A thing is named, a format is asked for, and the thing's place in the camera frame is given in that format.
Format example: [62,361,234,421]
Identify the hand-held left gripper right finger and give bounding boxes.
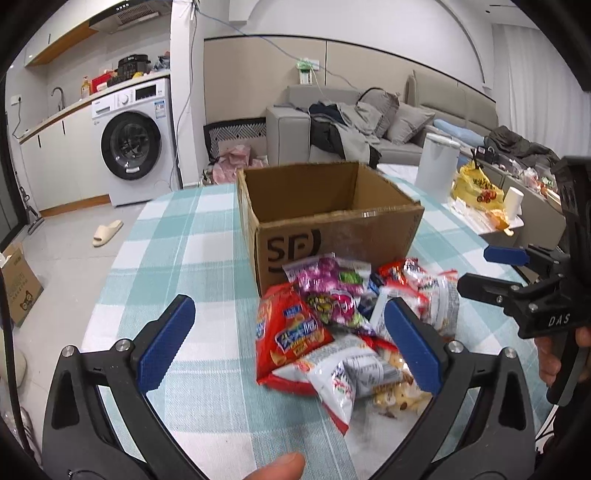
[369,298,539,480]

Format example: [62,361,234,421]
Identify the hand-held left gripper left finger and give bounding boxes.
[42,294,208,480]

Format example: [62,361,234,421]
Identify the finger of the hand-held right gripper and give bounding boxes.
[483,244,570,274]
[457,272,537,319]

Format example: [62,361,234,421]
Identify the clear white snack packet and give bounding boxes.
[413,272,460,337]

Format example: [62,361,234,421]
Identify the white red snack packet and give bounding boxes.
[272,333,407,437]

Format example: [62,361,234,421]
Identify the purple snack bag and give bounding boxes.
[283,257,377,335]

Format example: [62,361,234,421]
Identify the red chip bag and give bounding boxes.
[255,282,335,386]

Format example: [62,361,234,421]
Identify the brown cardboard box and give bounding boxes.
[236,161,426,298]

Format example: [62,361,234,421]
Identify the clear packet of yellow snacks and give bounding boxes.
[369,344,435,416]

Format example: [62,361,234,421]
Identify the person's right hand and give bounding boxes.
[536,323,591,388]

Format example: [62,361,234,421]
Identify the person's left hand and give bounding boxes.
[242,452,306,480]

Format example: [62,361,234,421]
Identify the white paper cup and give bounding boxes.
[504,187,526,219]

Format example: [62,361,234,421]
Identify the grey side cabinet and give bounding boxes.
[480,159,570,252]

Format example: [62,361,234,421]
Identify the yellow plastic bag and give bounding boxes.
[451,161,505,206]

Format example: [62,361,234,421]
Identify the dark green jacket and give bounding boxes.
[487,126,561,169]

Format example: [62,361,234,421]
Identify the white bin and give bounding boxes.
[414,133,462,204]

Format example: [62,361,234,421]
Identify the beige slipper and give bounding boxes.
[92,220,124,247]

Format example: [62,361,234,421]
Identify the white coffee table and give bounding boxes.
[376,161,525,236]

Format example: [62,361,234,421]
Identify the light blue blanket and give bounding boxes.
[434,119,483,146]

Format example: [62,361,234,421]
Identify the printed cardboard box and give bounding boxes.
[0,242,44,328]

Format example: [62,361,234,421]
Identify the grey pillow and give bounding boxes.
[385,102,435,146]
[359,88,400,139]

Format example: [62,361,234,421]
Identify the floor mop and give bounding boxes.
[16,171,45,236]

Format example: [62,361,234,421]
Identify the pink cloth pile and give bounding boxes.
[212,144,269,185]

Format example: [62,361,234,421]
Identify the grey hoodie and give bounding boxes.
[337,102,384,149]

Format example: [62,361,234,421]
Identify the white kitchen cabinet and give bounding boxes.
[19,99,112,217]

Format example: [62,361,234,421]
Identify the grey sofa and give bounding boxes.
[265,69,499,176]

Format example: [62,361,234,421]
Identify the white washing machine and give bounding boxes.
[90,78,181,207]

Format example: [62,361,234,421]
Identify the black pressure cooker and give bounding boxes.
[117,54,152,78]

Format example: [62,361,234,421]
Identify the range hood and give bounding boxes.
[88,0,172,34]

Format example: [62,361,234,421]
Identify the white wall device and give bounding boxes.
[294,58,320,86]

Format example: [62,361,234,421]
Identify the wooden wall cabinet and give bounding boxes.
[23,21,100,68]

